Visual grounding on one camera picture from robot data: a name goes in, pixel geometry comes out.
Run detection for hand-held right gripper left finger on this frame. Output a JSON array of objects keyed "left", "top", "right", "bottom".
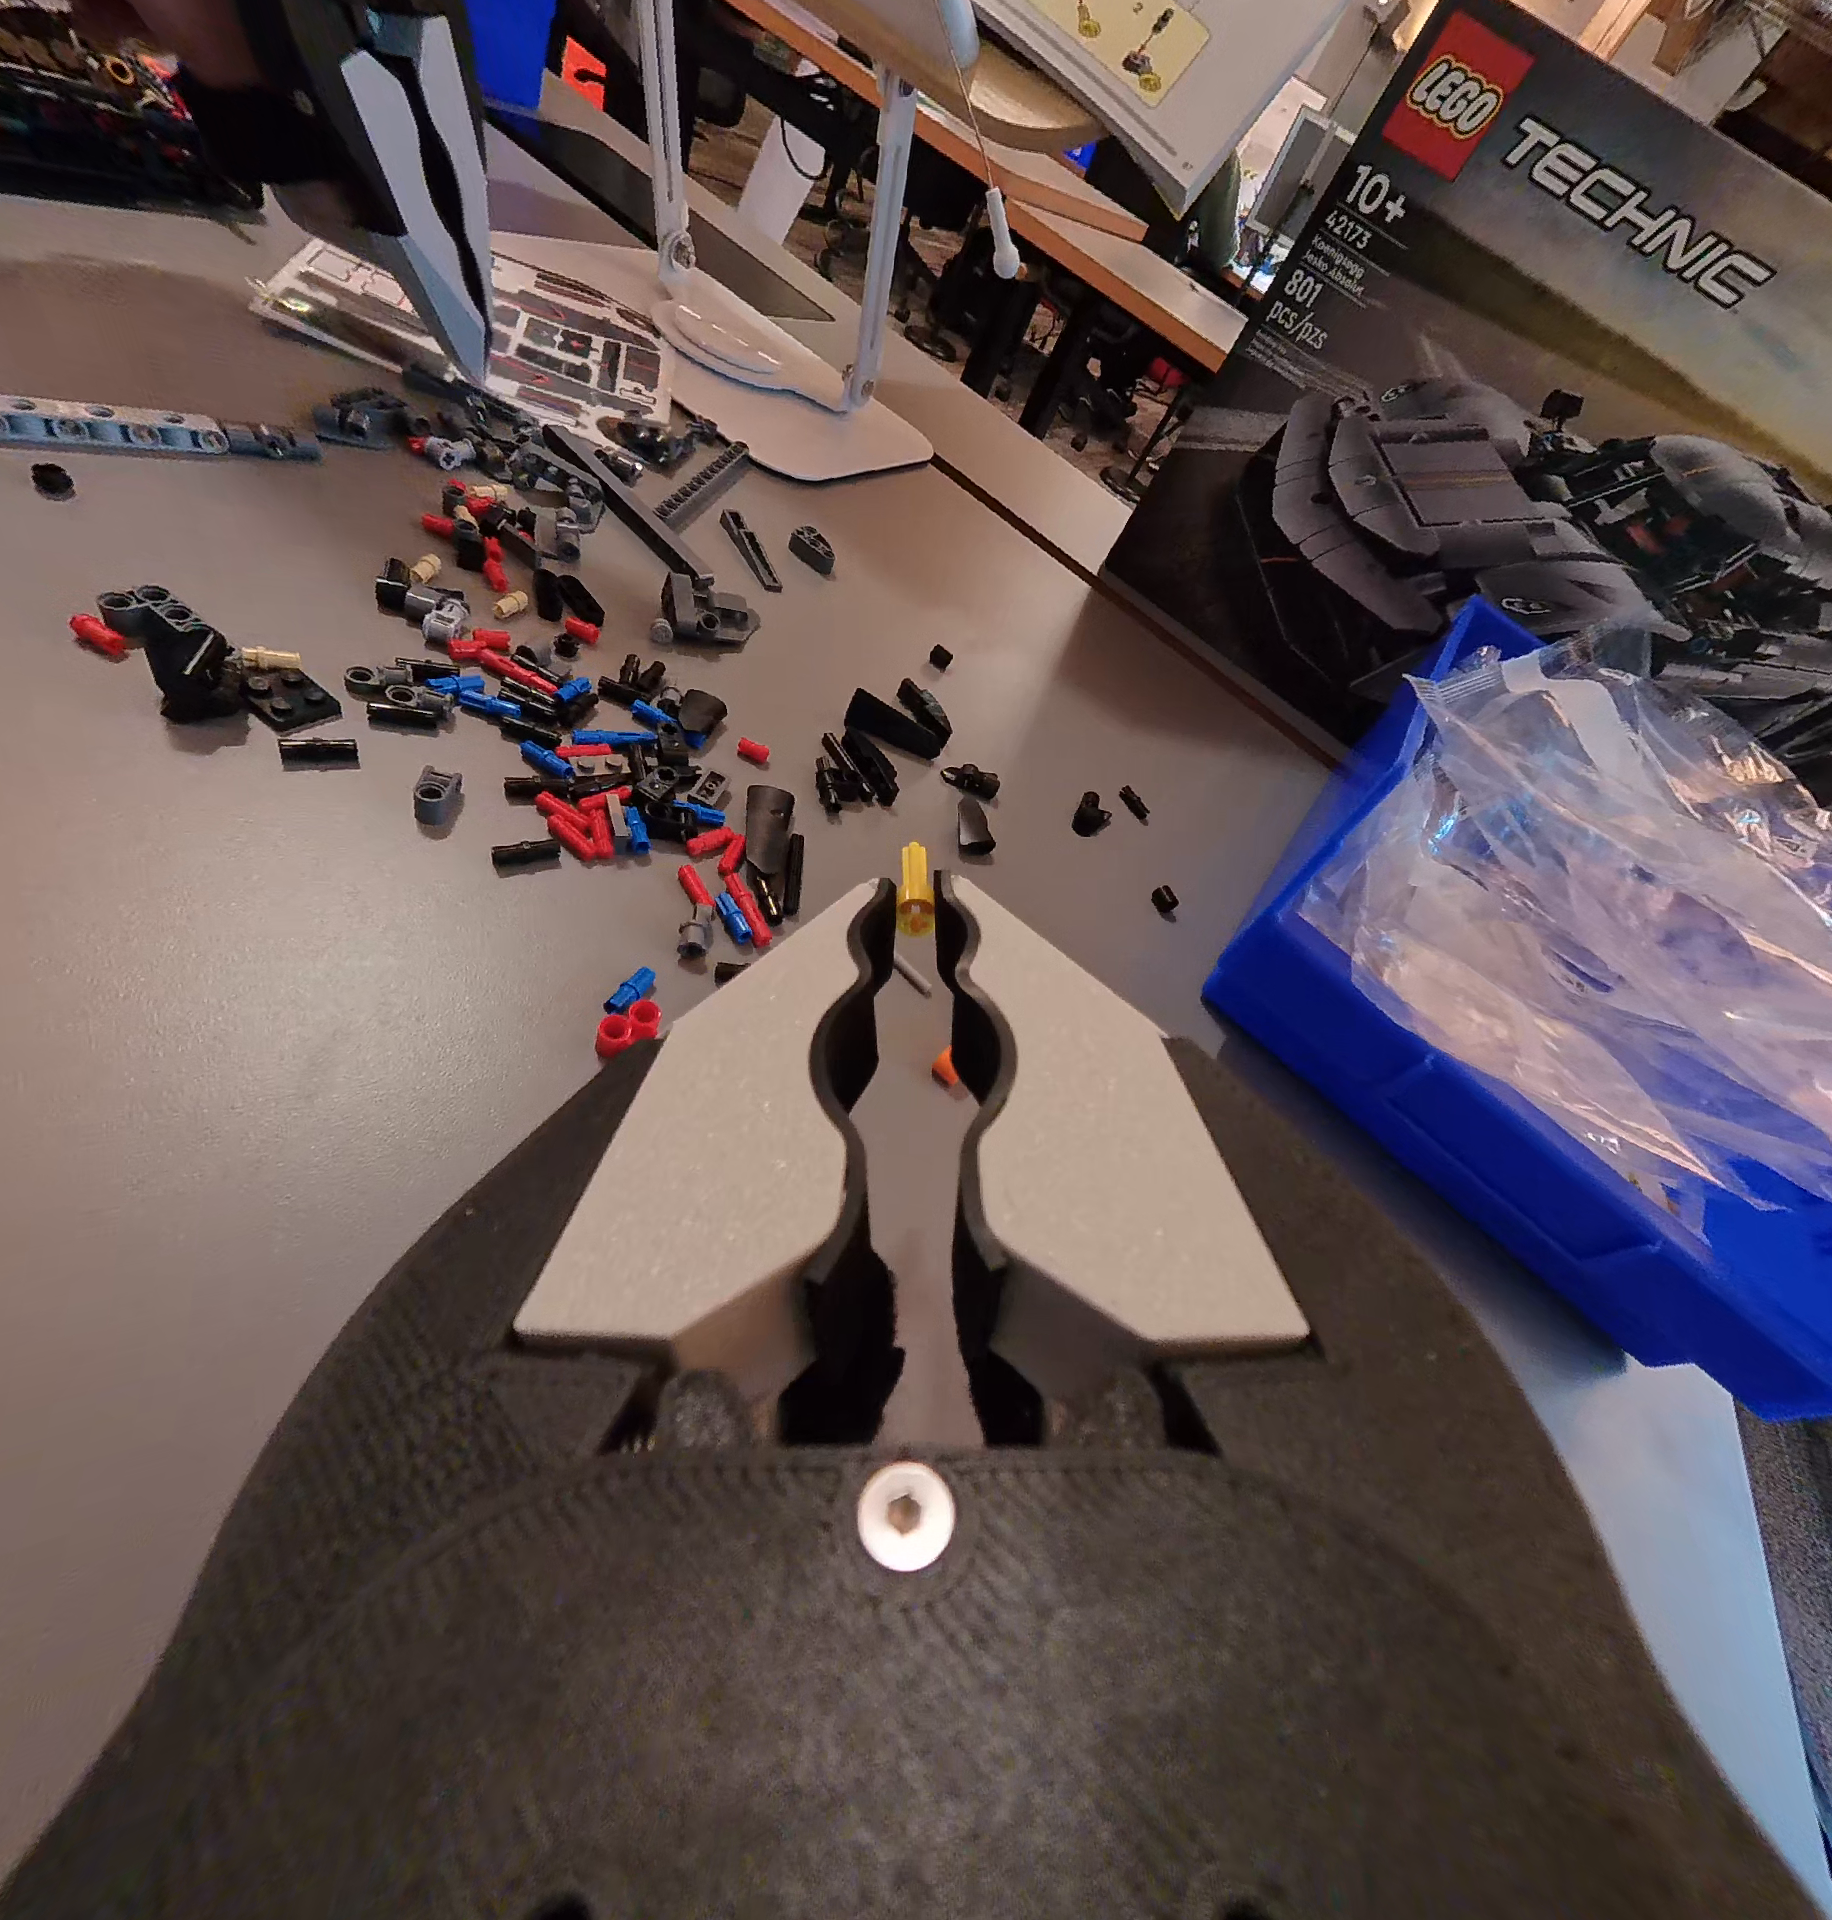
[{"left": 515, "top": 878, "right": 872, "bottom": 1349}]

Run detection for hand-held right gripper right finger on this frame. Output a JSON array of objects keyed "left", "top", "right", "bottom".
[{"left": 947, "top": 874, "right": 1312, "bottom": 1355}]

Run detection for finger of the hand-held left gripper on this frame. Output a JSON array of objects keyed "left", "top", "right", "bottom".
[
  {"left": 425, "top": 16, "right": 495, "bottom": 384},
  {"left": 340, "top": 18, "right": 483, "bottom": 384}
]

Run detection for long grey lego beam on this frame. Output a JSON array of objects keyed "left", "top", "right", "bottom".
[{"left": 0, "top": 390, "right": 322, "bottom": 463}]

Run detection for scattered red blue black lego pins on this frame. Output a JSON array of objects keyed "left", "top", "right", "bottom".
[{"left": 29, "top": 466, "right": 1187, "bottom": 1088}]

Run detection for pile of dark grey lego pieces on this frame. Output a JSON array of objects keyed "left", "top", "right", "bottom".
[{"left": 315, "top": 389, "right": 841, "bottom": 649}]

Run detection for toy set cardboard box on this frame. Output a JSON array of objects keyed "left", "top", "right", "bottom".
[{"left": 1099, "top": 0, "right": 1832, "bottom": 827}]

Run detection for sticker sheet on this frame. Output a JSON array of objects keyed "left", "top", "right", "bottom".
[{"left": 248, "top": 238, "right": 678, "bottom": 428}]

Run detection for blue plastic bin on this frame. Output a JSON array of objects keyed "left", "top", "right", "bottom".
[{"left": 1205, "top": 592, "right": 1832, "bottom": 1423}]

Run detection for white desk lamp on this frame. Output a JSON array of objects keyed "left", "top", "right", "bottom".
[{"left": 488, "top": 0, "right": 1037, "bottom": 484}]

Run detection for empty clear plastic bags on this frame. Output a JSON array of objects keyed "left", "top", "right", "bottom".
[{"left": 1298, "top": 628, "right": 1832, "bottom": 1219}]

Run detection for background wooden desk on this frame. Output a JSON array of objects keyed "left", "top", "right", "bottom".
[{"left": 728, "top": 0, "right": 1255, "bottom": 377}]

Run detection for black office chair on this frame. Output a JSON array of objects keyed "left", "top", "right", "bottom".
[{"left": 991, "top": 256, "right": 1202, "bottom": 497}]

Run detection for open instruction booklet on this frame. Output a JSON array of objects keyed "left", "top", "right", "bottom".
[{"left": 977, "top": 0, "right": 1361, "bottom": 219}]

